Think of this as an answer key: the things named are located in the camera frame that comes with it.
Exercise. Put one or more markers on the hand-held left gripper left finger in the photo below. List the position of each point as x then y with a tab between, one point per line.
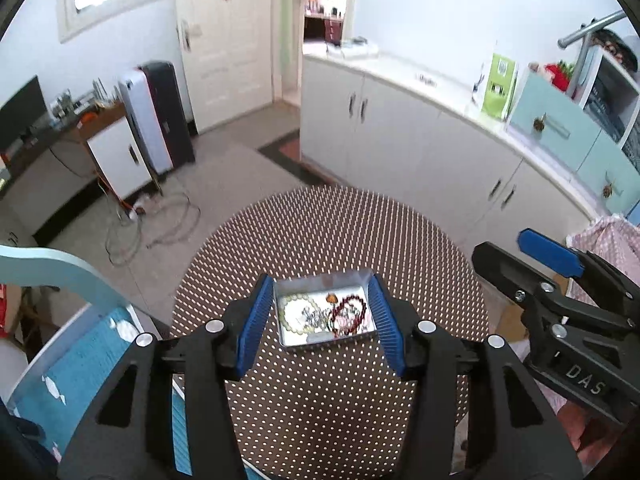
255	320

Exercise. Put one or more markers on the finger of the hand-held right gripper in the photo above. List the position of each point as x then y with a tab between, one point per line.
547	252
500	267

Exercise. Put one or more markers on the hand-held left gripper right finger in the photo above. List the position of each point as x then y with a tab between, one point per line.
387	325

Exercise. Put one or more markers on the pink bear charm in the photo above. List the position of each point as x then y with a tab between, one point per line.
346	321

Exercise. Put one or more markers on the silver metal box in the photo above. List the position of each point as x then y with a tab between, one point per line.
296	339

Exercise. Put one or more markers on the orange knot charm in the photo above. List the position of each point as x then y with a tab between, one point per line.
330	299

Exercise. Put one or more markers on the pink checked blanket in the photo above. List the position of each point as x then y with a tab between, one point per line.
615	240

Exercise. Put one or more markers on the light blue drawer cabinet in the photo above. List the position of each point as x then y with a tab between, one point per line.
560	130

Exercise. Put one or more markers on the white counter cabinets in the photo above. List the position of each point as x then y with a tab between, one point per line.
410	130

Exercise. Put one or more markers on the dark doormat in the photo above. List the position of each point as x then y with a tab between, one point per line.
295	157

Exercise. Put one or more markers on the white shelf unit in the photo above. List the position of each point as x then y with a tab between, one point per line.
612	95

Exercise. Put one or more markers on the green box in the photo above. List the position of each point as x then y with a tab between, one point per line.
500	85

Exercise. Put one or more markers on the red toy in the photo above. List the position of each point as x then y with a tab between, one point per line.
555	75

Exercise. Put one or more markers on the blue candy print blanket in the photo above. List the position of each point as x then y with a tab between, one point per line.
75	370

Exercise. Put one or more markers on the light blue chair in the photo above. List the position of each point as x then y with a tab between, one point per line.
50	265

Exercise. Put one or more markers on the small white cabinet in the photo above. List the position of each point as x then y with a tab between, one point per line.
115	155

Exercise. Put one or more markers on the white and black air cooler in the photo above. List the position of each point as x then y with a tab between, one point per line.
160	110

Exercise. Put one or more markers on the dark desk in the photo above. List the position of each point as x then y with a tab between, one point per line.
45	180

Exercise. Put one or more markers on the dark blue cloth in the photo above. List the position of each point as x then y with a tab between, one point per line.
20	445

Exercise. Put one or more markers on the white door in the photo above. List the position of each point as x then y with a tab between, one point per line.
230	55

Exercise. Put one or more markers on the black monitor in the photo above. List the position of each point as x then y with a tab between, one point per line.
20	112

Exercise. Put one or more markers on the metal rail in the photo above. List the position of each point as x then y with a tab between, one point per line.
582	35

